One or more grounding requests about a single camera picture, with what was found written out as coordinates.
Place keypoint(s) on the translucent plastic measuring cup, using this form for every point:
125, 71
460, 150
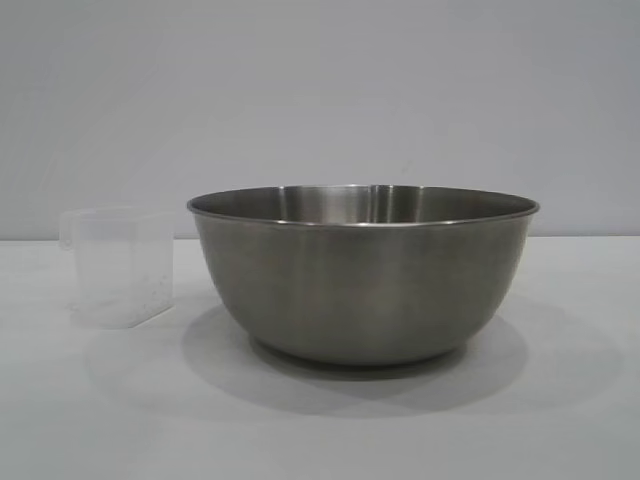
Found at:
125, 270

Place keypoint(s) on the stainless steel mixing bowl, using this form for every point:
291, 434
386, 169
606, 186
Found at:
362, 280

